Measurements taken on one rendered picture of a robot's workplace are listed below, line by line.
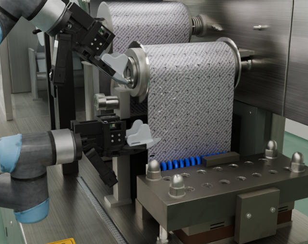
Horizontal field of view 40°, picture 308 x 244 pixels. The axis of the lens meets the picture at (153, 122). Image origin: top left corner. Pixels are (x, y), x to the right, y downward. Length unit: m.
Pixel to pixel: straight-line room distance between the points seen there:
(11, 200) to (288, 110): 0.66
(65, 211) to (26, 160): 0.27
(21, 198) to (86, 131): 0.19
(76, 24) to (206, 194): 0.45
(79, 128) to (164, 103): 0.21
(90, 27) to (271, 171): 0.53
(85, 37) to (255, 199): 0.50
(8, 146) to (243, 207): 0.50
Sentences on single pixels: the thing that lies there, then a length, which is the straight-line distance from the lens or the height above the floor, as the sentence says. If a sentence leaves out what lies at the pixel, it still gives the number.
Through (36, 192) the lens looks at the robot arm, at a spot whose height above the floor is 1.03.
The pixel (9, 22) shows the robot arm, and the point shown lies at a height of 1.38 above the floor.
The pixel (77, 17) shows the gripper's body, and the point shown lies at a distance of 0.94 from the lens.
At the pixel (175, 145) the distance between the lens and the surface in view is 1.04.
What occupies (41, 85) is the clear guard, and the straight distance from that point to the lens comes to 1.97.
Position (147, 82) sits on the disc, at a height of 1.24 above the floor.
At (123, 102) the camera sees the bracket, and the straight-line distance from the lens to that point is 1.04.
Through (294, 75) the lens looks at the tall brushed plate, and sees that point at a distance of 1.04.
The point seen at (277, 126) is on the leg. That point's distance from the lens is 1.39.
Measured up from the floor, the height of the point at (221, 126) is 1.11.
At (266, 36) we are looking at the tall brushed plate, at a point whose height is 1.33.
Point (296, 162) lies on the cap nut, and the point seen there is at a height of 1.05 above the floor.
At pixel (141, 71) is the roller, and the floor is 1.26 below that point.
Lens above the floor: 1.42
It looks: 17 degrees down
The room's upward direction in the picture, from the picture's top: straight up
